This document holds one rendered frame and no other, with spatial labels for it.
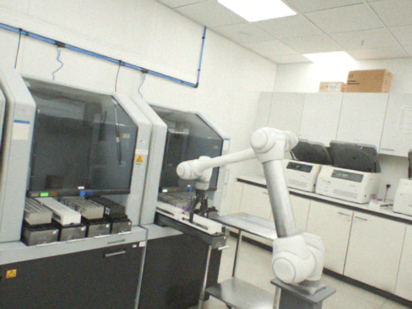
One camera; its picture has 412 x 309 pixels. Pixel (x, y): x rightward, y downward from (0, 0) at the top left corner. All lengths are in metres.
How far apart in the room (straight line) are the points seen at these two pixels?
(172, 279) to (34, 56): 2.05
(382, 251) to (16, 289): 3.36
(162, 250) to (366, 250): 2.44
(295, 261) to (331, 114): 3.15
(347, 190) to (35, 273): 3.23
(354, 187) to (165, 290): 2.45
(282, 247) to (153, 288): 1.16
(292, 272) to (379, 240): 2.53
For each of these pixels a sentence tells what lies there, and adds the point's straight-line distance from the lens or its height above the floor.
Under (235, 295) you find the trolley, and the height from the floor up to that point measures 0.28.
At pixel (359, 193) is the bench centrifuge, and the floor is 1.02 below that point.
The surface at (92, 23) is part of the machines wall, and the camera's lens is 3.30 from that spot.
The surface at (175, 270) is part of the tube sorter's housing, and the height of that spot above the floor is 0.39.
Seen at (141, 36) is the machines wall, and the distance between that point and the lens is 3.57.
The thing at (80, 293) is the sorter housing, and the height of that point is 0.41.
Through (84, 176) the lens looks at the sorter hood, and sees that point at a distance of 2.00.
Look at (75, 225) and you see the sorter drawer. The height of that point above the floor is 0.81.
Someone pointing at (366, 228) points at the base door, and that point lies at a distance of 4.06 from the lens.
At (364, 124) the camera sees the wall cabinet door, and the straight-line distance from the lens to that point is 4.37.
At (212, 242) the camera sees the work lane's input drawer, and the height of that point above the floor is 0.78.
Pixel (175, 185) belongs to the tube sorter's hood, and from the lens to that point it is 2.41.
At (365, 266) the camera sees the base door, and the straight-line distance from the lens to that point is 4.14.
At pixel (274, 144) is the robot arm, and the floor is 1.41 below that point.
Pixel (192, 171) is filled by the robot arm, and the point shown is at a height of 1.19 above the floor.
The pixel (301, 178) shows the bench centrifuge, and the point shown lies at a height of 1.06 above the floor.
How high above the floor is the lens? 1.40
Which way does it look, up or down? 3 degrees down
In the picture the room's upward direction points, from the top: 8 degrees clockwise
